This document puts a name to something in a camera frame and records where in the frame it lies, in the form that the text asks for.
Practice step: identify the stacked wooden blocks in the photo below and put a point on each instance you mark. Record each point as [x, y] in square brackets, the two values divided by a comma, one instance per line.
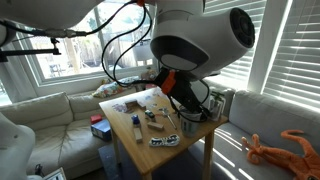
[131, 104]

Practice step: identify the small round sticker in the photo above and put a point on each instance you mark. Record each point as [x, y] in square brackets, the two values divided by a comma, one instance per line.
[148, 98]

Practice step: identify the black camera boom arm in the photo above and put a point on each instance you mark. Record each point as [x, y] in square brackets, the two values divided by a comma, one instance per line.
[30, 51]

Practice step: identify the light wooden table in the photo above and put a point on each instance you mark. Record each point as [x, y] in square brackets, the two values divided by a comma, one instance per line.
[153, 156]

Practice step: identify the small pink plush toy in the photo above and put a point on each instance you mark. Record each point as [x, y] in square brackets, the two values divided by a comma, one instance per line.
[149, 74]

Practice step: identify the white bordered screen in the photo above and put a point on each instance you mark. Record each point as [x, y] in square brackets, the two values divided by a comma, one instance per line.
[55, 174]

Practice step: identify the nutcracker sticker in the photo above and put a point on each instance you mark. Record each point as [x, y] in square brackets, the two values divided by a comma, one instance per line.
[119, 107]

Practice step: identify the small red box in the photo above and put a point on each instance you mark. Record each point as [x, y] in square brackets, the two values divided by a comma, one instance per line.
[96, 119]

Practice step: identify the white black checkered sunglasses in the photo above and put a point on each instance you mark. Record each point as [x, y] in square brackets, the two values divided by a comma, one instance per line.
[165, 140]

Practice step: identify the flat red box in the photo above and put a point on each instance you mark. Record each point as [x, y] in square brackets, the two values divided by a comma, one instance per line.
[151, 86]

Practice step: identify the glass jar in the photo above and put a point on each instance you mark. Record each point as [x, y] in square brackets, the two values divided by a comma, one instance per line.
[217, 106]

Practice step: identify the orange octopus plush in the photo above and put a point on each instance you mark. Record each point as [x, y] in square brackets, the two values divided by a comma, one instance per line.
[283, 156]

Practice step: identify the small dark toy car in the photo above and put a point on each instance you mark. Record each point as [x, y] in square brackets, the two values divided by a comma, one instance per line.
[150, 114]

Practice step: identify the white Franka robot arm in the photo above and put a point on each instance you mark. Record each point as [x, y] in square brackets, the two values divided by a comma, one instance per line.
[200, 36]

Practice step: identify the small blue toy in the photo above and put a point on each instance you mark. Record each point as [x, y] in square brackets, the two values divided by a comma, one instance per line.
[135, 120]

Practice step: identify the silver metal cup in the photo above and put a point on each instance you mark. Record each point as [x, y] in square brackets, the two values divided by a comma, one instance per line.
[190, 128]

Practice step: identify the white window blind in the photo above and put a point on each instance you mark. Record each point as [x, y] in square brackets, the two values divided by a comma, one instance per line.
[296, 53]
[250, 66]

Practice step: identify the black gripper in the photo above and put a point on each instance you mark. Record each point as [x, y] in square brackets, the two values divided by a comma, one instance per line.
[186, 95]

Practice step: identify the white leather sofa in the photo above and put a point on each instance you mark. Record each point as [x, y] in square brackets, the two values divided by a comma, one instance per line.
[56, 133]

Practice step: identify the long pale wooden block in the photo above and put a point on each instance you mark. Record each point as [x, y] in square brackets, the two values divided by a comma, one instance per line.
[138, 135]

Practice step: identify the short brown wooden block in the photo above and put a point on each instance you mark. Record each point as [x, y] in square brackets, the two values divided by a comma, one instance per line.
[155, 126]

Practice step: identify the colourful floral pillow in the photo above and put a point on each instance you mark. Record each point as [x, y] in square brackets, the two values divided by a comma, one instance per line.
[113, 88]

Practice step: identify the grey fabric sofa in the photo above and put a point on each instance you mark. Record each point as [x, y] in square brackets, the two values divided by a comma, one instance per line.
[266, 116]

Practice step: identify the large white framed window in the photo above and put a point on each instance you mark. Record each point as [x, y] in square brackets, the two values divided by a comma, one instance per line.
[66, 60]

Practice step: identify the blue cardboard box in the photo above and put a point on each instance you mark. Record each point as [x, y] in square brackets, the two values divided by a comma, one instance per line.
[101, 129]

